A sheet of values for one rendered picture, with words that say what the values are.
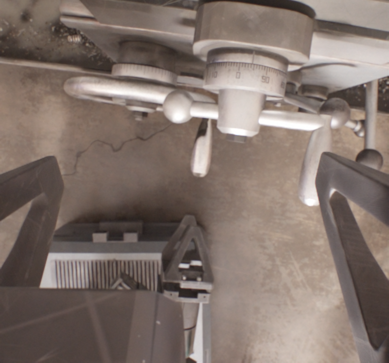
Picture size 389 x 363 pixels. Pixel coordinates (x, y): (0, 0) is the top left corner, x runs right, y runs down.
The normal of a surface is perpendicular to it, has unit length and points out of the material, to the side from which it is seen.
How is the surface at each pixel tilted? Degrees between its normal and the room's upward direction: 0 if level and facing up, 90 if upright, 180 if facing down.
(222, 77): 38
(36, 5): 0
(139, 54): 4
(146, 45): 5
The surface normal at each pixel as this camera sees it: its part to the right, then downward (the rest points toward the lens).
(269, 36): 0.00, 0.10
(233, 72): -0.35, 0.04
